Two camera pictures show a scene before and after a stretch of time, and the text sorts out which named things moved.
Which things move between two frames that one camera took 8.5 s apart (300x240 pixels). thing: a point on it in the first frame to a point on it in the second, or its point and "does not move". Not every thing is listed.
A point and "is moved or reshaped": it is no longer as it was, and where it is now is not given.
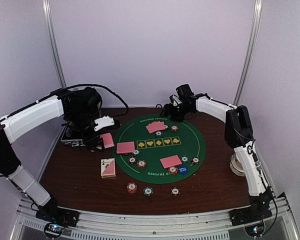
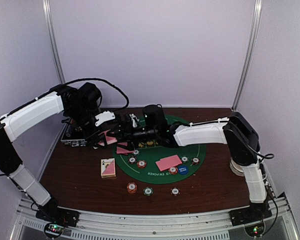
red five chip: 141,163 does not move
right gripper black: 169,109 to 124,127
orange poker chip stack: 131,187 does not move
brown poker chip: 195,160 does not move
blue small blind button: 183,169 does not move
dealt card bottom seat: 171,161 is moved or reshaped
